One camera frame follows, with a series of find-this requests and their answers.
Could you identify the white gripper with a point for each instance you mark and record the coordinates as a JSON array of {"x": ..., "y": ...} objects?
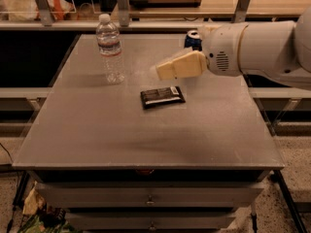
[{"x": 221, "y": 49}]

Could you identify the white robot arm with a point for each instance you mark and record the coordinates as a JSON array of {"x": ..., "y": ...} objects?
[{"x": 279, "y": 51}]

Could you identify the clear plastic water bottle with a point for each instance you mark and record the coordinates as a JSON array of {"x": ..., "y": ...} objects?
[{"x": 109, "y": 43}]

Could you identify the blue Pepsi soda can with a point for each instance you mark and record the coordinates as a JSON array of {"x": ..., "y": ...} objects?
[{"x": 193, "y": 40}]

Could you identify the black snack bar wrapper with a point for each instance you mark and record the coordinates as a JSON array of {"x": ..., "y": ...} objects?
[{"x": 161, "y": 96}]

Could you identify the grey upper drawer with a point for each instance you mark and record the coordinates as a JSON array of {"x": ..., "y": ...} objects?
[{"x": 214, "y": 195}]

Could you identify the grey drawer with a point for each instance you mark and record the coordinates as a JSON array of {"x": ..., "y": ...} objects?
[
  {"x": 150, "y": 220},
  {"x": 214, "y": 195}
]

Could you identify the white and orange plastic bag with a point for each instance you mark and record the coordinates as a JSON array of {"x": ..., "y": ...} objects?
[{"x": 27, "y": 10}]

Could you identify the grey lower drawer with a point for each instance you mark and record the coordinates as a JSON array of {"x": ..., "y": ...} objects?
[{"x": 150, "y": 220}]

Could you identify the green patterned bag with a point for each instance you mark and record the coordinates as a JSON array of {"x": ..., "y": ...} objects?
[{"x": 42, "y": 217}]

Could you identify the grey metal shelf rail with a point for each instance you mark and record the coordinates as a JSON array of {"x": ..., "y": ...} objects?
[{"x": 90, "y": 26}]

